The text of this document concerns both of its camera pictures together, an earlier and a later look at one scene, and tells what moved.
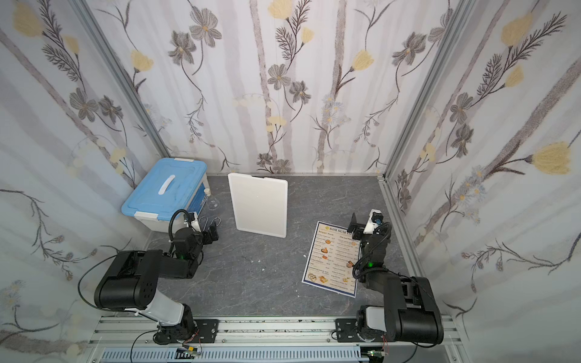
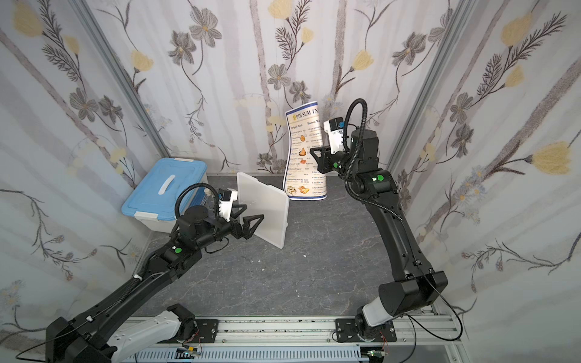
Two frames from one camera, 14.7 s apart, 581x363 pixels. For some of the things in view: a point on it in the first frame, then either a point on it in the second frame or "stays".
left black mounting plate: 207,330 stays
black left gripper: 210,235 -> 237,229
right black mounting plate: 347,330 stays
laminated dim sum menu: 331,261 -> 302,178
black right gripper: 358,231 -> 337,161
